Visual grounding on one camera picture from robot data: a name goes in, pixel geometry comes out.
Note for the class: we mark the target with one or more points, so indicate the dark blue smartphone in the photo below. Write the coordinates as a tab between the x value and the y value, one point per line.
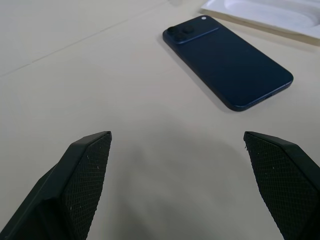
225	67

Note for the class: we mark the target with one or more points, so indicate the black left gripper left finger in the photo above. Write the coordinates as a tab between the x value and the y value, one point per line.
82	180

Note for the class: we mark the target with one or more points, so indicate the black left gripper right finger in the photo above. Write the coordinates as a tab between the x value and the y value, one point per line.
282	180

